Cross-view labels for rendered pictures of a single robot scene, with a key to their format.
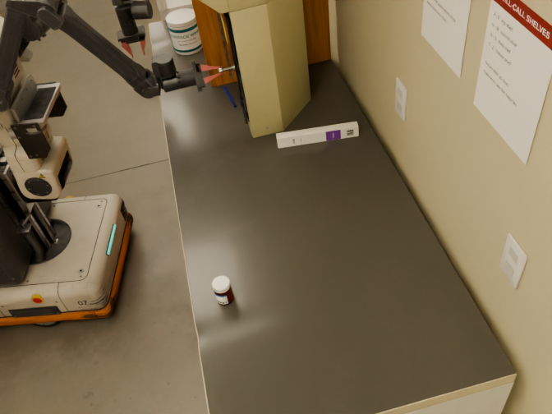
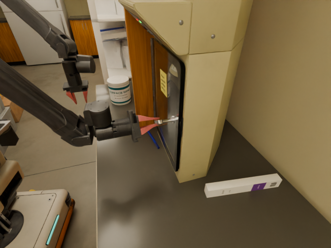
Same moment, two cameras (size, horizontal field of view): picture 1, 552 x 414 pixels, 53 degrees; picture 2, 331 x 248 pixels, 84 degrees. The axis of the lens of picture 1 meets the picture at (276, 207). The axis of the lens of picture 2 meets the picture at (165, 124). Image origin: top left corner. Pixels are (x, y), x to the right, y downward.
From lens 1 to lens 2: 1.30 m
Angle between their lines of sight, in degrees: 13
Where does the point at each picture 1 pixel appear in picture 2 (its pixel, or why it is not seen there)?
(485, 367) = not seen: outside the picture
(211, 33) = (143, 89)
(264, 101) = (197, 153)
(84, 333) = not seen: outside the picture
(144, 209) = (84, 193)
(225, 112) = (150, 153)
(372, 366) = not seen: outside the picture
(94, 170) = (58, 165)
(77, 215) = (32, 207)
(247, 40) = (199, 93)
